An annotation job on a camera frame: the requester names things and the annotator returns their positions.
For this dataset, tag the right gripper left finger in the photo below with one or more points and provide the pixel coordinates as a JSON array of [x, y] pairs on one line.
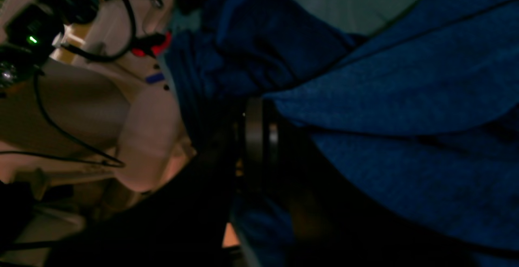
[[181, 225]]

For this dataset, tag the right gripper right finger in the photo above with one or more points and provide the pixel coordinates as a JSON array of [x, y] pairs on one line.
[[334, 224]]

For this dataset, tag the dark blue t-shirt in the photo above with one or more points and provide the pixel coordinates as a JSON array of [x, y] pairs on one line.
[[422, 117]]

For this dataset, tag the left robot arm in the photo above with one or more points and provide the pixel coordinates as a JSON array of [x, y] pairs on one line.
[[32, 31]]

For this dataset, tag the red tape roll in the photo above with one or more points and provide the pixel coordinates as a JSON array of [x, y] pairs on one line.
[[151, 45]]

